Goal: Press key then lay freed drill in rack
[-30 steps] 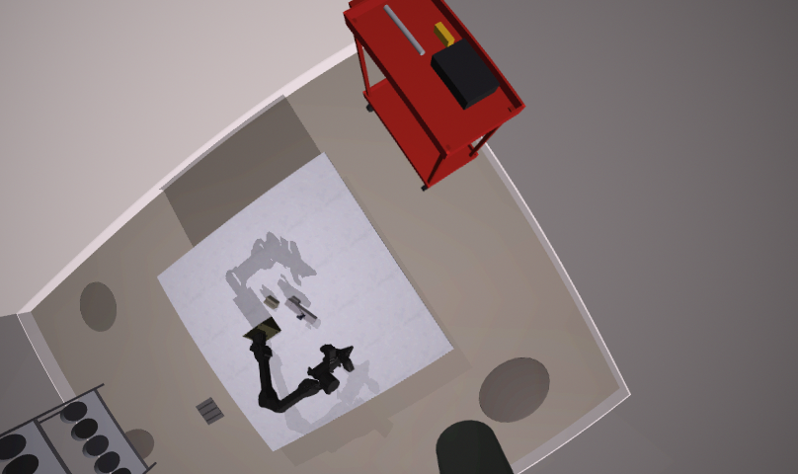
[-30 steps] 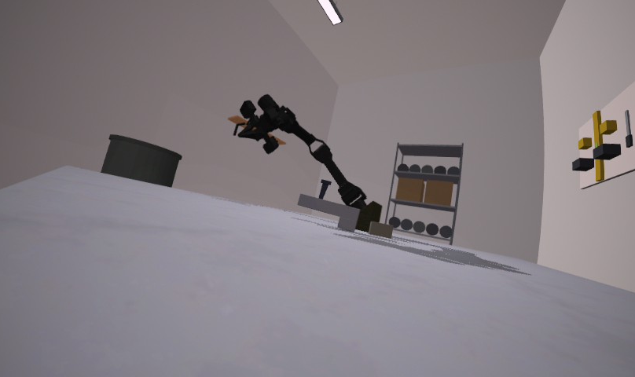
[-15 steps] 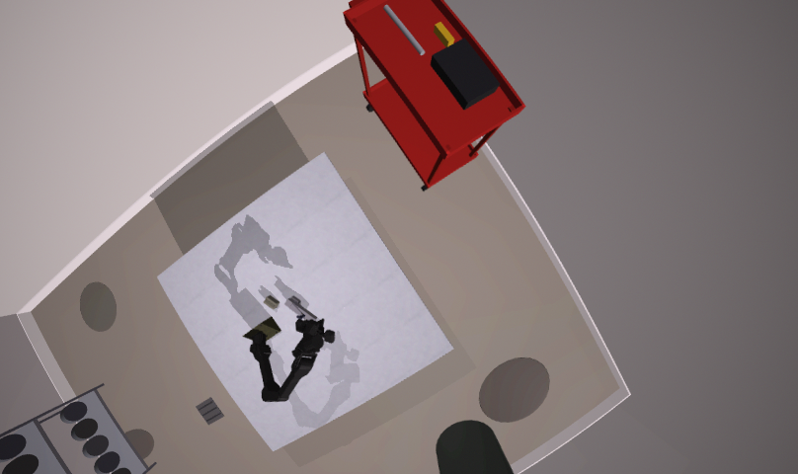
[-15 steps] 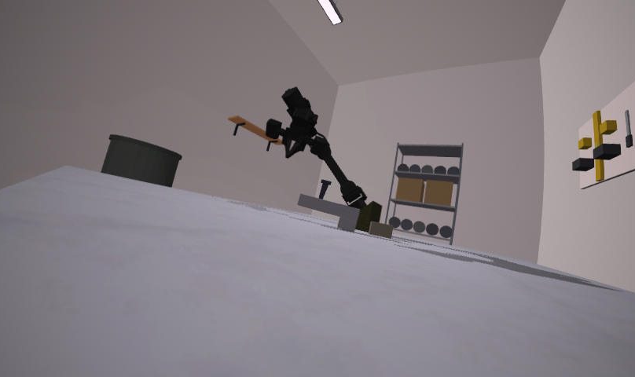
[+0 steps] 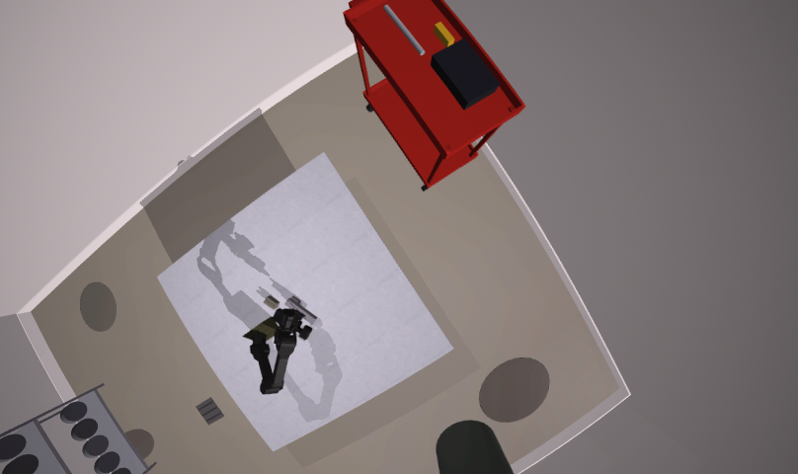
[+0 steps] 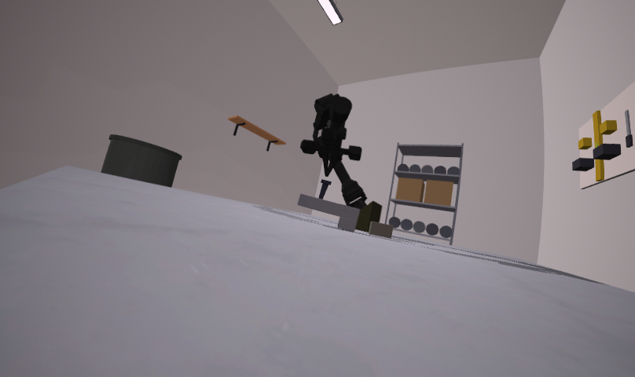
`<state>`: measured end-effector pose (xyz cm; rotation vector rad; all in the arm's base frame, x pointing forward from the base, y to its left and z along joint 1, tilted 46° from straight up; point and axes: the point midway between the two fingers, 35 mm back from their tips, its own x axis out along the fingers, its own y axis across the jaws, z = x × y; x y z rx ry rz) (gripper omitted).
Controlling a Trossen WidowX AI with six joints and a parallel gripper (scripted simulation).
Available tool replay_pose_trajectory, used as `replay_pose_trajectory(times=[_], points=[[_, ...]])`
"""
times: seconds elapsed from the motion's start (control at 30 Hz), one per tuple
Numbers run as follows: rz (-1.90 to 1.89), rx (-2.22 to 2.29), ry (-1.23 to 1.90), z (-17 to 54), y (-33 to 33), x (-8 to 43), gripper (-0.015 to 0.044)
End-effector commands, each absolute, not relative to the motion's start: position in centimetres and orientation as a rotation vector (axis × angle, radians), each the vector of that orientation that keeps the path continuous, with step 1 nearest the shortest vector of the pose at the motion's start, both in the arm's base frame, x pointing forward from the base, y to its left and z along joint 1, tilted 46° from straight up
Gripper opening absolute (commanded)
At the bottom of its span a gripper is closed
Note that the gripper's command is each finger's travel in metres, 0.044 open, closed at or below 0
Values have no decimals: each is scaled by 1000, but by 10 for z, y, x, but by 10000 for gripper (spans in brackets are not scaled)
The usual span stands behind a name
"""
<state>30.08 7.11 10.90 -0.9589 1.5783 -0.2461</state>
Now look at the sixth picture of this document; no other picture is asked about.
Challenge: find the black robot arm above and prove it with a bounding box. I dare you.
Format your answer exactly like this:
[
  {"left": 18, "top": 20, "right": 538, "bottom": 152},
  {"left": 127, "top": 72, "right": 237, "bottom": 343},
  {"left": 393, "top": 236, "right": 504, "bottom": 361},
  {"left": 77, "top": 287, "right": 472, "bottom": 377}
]
[{"left": 313, "top": 94, "right": 367, "bottom": 210}]

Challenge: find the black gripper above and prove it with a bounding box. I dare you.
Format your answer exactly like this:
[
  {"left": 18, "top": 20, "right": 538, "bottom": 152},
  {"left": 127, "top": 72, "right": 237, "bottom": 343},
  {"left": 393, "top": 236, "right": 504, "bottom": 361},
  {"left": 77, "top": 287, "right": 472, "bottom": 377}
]
[{"left": 300, "top": 140, "right": 362, "bottom": 177}]

